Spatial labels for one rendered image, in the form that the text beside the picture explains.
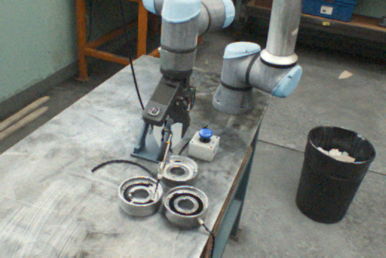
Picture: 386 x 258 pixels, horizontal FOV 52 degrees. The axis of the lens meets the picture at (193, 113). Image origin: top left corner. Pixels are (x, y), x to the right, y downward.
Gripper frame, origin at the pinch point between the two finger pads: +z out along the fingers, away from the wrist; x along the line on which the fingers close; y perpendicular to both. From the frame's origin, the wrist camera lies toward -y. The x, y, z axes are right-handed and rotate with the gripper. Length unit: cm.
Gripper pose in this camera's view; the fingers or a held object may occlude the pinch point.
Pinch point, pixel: (166, 147)
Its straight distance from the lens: 95.0
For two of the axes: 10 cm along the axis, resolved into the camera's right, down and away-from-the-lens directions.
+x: -9.4, -2.4, 2.3
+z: -1.0, 8.6, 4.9
